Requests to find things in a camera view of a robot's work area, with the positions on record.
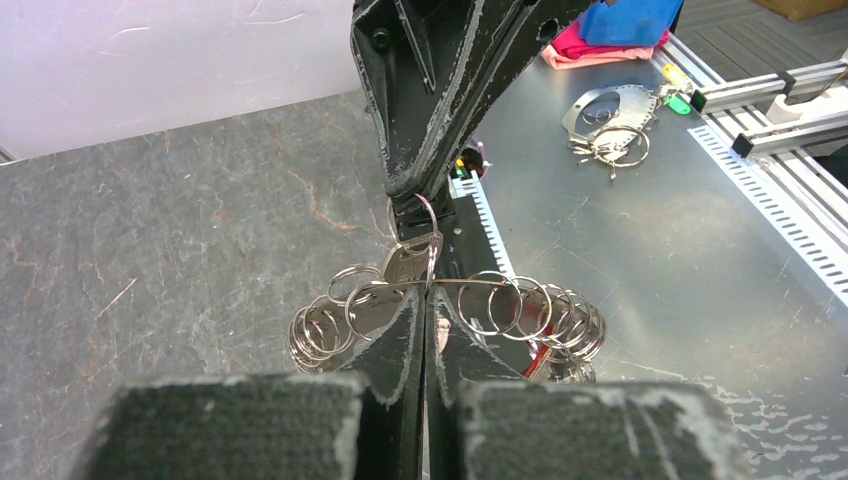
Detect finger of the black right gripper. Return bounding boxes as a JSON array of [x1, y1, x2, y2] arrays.
[[351, 1, 491, 199], [413, 1, 592, 198]]

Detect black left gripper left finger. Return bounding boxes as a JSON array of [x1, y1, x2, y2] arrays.
[[71, 286, 424, 479]]

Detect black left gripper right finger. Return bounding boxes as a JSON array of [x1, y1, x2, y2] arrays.
[[424, 288, 753, 479]]

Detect large ring of keyrings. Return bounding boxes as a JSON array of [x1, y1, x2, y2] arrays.
[[286, 263, 608, 386]]

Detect silver key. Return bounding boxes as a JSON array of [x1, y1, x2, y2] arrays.
[[382, 232, 443, 283]]

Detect pink folded cloth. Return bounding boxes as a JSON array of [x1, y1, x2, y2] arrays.
[[540, 23, 671, 71]]

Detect red plastic tag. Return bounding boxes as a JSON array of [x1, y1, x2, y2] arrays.
[[524, 345, 551, 382]]

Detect blue plastic bin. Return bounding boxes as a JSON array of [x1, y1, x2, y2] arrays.
[[578, 0, 683, 47]]

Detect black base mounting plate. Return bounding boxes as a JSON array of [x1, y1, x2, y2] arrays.
[[390, 192, 511, 372]]

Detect green key tag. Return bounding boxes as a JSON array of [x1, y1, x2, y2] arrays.
[[665, 94, 692, 116]]

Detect white toothed cable duct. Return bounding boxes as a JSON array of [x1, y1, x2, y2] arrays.
[[450, 172, 515, 277]]

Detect spare metal key ring plate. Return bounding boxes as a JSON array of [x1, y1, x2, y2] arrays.
[[561, 84, 660, 180]]

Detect outer aluminium frame bars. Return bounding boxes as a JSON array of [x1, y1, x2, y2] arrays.
[[655, 36, 847, 222]]

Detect outer white slotted duct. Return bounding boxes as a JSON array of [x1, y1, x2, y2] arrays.
[[688, 126, 847, 304]]

